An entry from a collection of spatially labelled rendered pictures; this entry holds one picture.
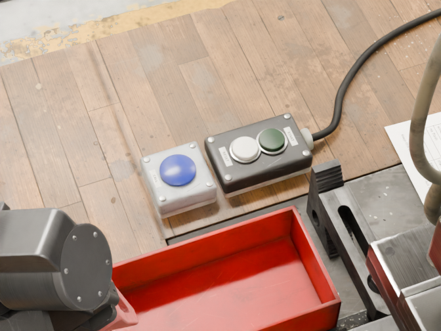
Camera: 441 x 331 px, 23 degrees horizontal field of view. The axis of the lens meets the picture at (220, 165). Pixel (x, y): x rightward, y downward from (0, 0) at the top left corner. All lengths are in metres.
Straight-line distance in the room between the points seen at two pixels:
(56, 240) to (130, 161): 0.55
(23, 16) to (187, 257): 1.55
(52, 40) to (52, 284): 1.87
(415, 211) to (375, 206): 0.04
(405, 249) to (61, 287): 0.33
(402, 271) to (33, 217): 0.33
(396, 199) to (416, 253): 0.32
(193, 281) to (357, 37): 0.39
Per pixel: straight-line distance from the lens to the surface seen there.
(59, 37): 2.54
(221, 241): 1.11
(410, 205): 1.20
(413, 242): 0.90
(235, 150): 1.18
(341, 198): 1.11
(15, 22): 2.59
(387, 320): 1.04
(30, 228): 0.69
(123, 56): 1.31
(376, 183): 1.21
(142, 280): 1.13
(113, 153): 1.23
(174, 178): 1.16
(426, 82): 0.66
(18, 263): 0.69
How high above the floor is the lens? 1.91
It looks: 56 degrees down
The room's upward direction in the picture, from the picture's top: straight up
